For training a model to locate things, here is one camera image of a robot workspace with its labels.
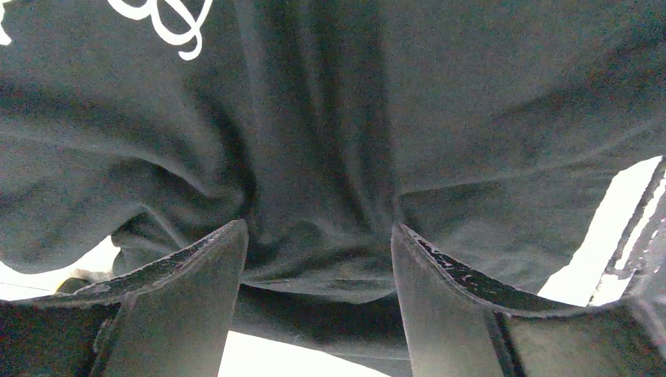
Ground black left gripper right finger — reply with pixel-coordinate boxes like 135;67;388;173
391;224;665;376

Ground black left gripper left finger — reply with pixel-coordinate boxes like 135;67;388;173
1;220;248;376

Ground black floral print t-shirt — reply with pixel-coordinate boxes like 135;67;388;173
1;1;665;376

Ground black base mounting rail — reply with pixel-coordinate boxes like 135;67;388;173
588;156;665;306

